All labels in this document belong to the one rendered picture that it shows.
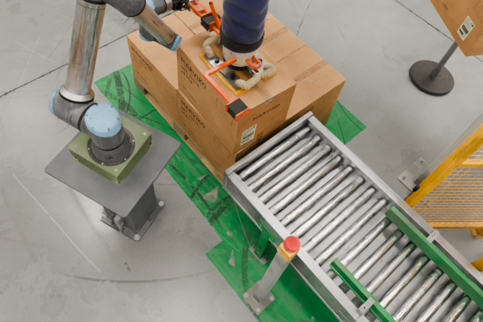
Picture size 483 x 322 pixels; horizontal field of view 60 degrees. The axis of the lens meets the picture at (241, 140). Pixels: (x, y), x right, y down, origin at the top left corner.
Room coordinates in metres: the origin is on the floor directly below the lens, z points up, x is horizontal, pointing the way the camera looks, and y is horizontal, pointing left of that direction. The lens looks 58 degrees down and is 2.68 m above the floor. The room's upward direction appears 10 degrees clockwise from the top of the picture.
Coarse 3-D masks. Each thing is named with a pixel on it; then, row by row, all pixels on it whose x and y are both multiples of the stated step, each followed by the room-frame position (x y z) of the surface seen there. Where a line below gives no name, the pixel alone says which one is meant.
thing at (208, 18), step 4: (208, 12) 1.78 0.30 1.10; (204, 16) 1.76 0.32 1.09; (208, 16) 1.77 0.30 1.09; (212, 16) 1.77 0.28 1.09; (220, 16) 1.77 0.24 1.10; (204, 20) 1.72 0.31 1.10; (208, 20) 1.73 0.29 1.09; (212, 20) 1.74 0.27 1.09; (220, 20) 1.74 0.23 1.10; (204, 24) 1.72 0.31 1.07; (208, 24) 1.69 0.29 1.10; (212, 24) 1.70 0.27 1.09; (204, 28) 1.71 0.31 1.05; (208, 28) 1.70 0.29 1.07
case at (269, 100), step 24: (192, 48) 1.65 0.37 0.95; (216, 48) 1.68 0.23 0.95; (192, 72) 1.55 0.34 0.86; (240, 72) 1.54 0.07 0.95; (192, 96) 1.55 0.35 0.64; (216, 96) 1.38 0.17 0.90; (240, 96) 1.37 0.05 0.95; (264, 96) 1.40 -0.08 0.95; (288, 96) 1.50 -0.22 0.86; (216, 120) 1.37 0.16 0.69; (240, 120) 1.26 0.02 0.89; (264, 120) 1.40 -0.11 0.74; (240, 144) 1.28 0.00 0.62
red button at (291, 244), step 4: (288, 236) 0.62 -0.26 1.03; (292, 236) 0.63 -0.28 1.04; (284, 240) 0.61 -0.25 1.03; (288, 240) 0.61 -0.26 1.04; (292, 240) 0.61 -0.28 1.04; (296, 240) 0.61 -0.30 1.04; (284, 244) 0.59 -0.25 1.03; (288, 244) 0.59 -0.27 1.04; (292, 244) 0.59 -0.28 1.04; (296, 244) 0.60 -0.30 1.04; (288, 248) 0.57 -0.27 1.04; (292, 248) 0.58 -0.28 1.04; (296, 248) 0.58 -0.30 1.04; (292, 252) 0.56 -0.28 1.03
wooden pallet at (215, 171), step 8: (136, 80) 2.01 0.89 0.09; (144, 88) 1.95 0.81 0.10; (152, 96) 1.86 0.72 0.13; (152, 104) 1.87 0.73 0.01; (160, 104) 1.79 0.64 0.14; (160, 112) 1.81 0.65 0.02; (168, 120) 1.75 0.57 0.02; (320, 120) 1.92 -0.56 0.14; (176, 128) 1.66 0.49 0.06; (184, 136) 1.60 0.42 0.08; (192, 144) 1.57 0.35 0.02; (200, 152) 1.52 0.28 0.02; (208, 160) 1.41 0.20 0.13; (208, 168) 1.41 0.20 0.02; (216, 168) 1.35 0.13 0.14; (216, 176) 1.35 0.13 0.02
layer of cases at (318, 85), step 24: (216, 0) 2.56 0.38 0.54; (168, 24) 2.21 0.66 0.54; (192, 24) 2.25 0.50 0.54; (264, 24) 2.39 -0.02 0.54; (144, 48) 1.95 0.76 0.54; (264, 48) 2.15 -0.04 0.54; (288, 48) 2.19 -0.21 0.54; (144, 72) 1.91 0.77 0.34; (168, 72) 1.78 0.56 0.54; (288, 72) 1.97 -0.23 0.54; (312, 72) 2.01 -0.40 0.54; (336, 72) 2.05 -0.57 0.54; (168, 96) 1.72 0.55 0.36; (312, 96) 1.80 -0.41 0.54; (336, 96) 1.99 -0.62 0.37; (192, 120) 1.54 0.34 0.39; (288, 120) 1.59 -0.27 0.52; (216, 144) 1.37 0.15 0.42
